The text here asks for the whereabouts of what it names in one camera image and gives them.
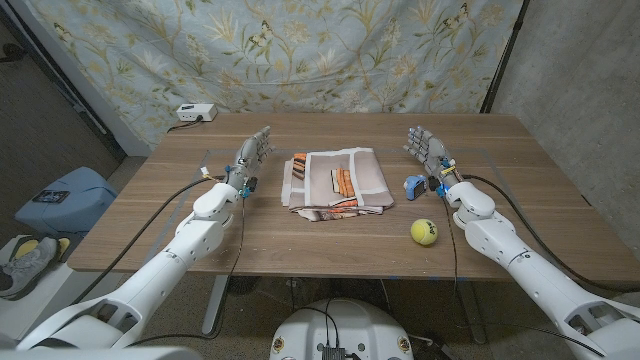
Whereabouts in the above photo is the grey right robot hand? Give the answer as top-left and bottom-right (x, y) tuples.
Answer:
(403, 125), (459, 186)

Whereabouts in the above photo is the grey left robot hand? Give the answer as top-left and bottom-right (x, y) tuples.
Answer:
(225, 125), (275, 194)

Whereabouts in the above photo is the beige cloth with orange stripes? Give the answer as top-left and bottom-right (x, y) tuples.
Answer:
(280, 146), (395, 223)

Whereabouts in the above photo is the yellow tennis ball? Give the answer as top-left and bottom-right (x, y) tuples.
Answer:
(410, 218), (439, 247)

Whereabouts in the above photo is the white power box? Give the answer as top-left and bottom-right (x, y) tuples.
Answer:
(175, 103), (219, 123)

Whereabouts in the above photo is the black backdrop stand pole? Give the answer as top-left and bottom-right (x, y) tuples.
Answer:
(0, 4), (129, 162)
(479, 0), (531, 115)

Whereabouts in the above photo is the grey metal table leg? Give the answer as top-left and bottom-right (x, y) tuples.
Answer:
(201, 274), (230, 335)
(457, 279), (487, 345)

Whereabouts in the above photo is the floral printed backdrop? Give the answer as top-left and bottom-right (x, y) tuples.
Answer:
(24, 0), (526, 151)

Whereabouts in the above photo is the blue plastic bin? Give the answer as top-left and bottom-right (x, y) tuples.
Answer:
(14, 166), (119, 237)

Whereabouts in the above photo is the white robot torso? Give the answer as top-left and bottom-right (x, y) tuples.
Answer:
(269, 298), (415, 360)

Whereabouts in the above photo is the grey sneaker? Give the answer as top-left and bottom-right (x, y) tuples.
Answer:
(0, 236), (61, 300)

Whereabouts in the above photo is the small blue toy camera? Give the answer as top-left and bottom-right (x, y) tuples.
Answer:
(403, 174), (428, 202)

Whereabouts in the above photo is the thin black left wrist cable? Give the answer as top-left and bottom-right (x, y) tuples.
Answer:
(127, 193), (247, 347)

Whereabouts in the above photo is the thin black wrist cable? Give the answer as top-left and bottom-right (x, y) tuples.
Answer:
(127, 193), (247, 347)
(440, 192), (609, 359)

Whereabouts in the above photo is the black power box cable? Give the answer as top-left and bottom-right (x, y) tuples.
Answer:
(167, 115), (204, 134)

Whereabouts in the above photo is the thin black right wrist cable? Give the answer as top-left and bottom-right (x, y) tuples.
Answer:
(440, 192), (609, 359)

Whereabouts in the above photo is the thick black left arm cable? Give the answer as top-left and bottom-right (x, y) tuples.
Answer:
(72, 175), (224, 306)

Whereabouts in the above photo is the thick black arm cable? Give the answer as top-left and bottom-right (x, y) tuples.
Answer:
(72, 175), (224, 306)
(460, 172), (640, 294)

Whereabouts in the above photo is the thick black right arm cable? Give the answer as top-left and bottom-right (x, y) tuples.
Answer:
(460, 172), (640, 294)

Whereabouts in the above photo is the black torso cable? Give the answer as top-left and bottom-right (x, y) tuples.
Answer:
(294, 299), (342, 351)

